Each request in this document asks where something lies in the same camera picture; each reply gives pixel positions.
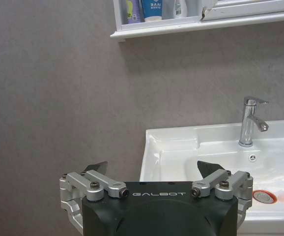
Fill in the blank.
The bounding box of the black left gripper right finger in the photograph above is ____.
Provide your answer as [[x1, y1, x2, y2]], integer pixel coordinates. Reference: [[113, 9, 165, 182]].
[[191, 160, 254, 231]]

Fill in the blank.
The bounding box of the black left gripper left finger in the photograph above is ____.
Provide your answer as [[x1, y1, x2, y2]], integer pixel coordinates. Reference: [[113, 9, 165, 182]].
[[59, 161, 130, 233]]

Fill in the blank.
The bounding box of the white ceramic washbasin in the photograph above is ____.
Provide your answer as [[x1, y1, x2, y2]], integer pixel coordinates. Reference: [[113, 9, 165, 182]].
[[139, 119, 284, 229]]

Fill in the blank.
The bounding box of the white cabinet door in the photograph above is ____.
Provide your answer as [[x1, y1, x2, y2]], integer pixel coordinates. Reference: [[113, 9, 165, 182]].
[[200, 0, 284, 22]]

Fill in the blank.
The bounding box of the chrome faucet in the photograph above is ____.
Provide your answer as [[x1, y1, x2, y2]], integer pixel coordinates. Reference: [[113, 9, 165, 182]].
[[238, 96, 270, 148]]

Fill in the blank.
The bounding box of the purple and green bottle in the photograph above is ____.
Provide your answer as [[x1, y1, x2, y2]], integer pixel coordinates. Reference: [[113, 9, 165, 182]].
[[126, 0, 144, 25]]

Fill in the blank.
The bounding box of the white bottle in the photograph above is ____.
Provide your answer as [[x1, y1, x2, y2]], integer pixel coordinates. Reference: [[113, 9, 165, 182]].
[[173, 0, 188, 18]]

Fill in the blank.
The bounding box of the blue and white tube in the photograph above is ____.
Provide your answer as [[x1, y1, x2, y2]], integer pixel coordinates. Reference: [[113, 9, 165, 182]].
[[141, 0, 163, 21]]

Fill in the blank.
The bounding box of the white wall cabinet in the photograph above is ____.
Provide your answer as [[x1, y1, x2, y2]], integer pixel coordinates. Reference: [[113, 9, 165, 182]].
[[110, 0, 284, 42]]

